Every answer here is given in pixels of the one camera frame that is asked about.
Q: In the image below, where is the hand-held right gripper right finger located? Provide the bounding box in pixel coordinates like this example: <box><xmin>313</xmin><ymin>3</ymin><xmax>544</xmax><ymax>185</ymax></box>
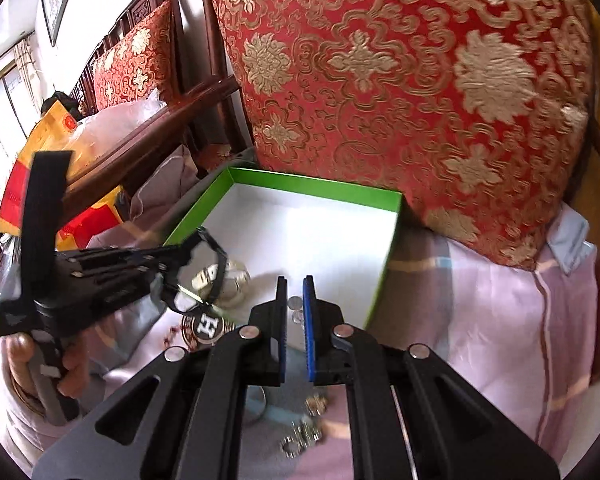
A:
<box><xmin>303</xmin><ymin>275</ymin><xmax>562</xmax><ymax>480</ymax></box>

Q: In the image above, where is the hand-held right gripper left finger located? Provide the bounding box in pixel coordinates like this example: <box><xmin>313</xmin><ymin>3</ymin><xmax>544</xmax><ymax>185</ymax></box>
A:
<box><xmin>32</xmin><ymin>276</ymin><xmax>288</xmax><ymax>480</ymax></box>

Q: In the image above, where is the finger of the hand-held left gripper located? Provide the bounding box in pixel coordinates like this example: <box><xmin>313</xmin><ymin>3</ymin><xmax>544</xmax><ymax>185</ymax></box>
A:
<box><xmin>147</xmin><ymin>232</ymin><xmax>213</xmax><ymax>267</ymax></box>
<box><xmin>150</xmin><ymin>266</ymin><xmax>193</xmax><ymax>312</ymax></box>

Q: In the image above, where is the dark red bead bracelet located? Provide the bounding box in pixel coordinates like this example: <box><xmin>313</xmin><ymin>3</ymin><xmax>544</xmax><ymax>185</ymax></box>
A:
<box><xmin>161</xmin><ymin>326</ymin><xmax>192</xmax><ymax>349</ymax></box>

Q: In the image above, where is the green cardboard box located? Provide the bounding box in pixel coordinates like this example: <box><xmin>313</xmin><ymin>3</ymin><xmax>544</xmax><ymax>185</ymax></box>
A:
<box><xmin>162</xmin><ymin>166</ymin><xmax>405</xmax><ymax>329</ymax></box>

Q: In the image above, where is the person's left hand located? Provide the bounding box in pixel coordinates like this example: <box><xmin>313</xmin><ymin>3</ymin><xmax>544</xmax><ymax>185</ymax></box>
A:
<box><xmin>1</xmin><ymin>332</ymin><xmax>89</xmax><ymax>416</ymax></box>

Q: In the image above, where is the white wrist watch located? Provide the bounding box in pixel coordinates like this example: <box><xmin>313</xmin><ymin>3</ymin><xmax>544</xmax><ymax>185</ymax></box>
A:
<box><xmin>190</xmin><ymin>259</ymin><xmax>251</xmax><ymax>309</ymax></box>

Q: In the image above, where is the mauve folded cloth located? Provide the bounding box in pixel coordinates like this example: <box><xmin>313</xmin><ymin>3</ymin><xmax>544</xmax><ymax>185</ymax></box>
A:
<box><xmin>129</xmin><ymin>145</ymin><xmax>202</xmax><ymax>222</ymax></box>

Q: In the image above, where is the thin silver bangle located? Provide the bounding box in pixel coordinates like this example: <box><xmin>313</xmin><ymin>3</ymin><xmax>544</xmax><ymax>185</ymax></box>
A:
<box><xmin>247</xmin><ymin>385</ymin><xmax>270</xmax><ymax>429</ymax></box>

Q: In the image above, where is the clear plastic bag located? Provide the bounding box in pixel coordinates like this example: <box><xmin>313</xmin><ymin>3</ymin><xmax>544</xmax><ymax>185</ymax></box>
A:
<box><xmin>72</xmin><ymin>87</ymin><xmax>169</xmax><ymax>172</ymax></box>

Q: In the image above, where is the yellow red paper bag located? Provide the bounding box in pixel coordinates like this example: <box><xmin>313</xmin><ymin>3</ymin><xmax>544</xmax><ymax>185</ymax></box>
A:
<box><xmin>0</xmin><ymin>100</ymin><xmax>127</xmax><ymax>252</ymax></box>

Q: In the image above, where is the pink striped bed sheet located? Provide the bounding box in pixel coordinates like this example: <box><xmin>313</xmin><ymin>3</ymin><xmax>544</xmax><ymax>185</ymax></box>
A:
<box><xmin>0</xmin><ymin>204</ymin><xmax>600</xmax><ymax>480</ymax></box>

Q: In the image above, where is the window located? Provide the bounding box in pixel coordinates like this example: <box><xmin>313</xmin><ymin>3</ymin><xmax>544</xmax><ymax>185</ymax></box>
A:
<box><xmin>0</xmin><ymin>35</ymin><xmax>37</xmax><ymax>243</ymax></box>

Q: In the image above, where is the small red gold cushion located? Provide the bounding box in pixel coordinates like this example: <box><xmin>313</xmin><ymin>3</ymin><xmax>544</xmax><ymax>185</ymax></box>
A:
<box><xmin>91</xmin><ymin>0</ymin><xmax>177</xmax><ymax>114</ymax></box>

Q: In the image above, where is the large red gold cushion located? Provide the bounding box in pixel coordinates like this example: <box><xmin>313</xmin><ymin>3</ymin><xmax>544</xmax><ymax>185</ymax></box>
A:
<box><xmin>205</xmin><ymin>0</ymin><xmax>597</xmax><ymax>272</ymax></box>

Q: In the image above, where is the pale blue cloth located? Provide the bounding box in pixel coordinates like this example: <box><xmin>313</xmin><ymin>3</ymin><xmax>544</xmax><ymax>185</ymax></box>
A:
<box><xmin>547</xmin><ymin>204</ymin><xmax>594</xmax><ymax>274</ymax></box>

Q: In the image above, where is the dark wooden sofa frame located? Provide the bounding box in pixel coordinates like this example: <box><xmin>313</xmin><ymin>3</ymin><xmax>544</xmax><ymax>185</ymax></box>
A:
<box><xmin>62</xmin><ymin>0</ymin><xmax>600</xmax><ymax>396</ymax></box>

